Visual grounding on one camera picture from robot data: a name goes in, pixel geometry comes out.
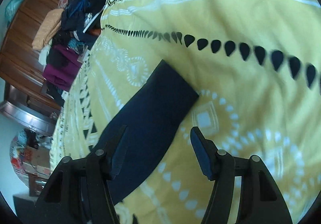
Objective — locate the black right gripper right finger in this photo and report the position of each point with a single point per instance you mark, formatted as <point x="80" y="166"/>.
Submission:
<point x="261" y="200"/>

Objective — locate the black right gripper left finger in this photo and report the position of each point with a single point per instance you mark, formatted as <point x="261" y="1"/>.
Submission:
<point x="77" y="190"/>

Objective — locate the navy blue shirt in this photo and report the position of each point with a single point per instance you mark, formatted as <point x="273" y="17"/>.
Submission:
<point x="152" y="117"/>

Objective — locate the dark blue clothes pile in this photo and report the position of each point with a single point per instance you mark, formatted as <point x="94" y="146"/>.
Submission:
<point x="73" y="17"/>

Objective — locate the cardboard boxes stack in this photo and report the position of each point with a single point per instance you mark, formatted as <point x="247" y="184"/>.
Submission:
<point x="30" y="161"/>

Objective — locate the magenta garment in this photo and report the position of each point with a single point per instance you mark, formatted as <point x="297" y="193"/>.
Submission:
<point x="62" y="67"/>

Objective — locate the wooden wardrobe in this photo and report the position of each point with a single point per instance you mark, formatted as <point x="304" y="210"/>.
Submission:
<point x="19" y="61"/>

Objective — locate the yellow patterned bedspread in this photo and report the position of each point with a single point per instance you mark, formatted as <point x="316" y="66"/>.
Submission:
<point x="256" y="67"/>

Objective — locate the orange folded cloth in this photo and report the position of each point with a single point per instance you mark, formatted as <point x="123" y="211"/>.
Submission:
<point x="47" y="30"/>

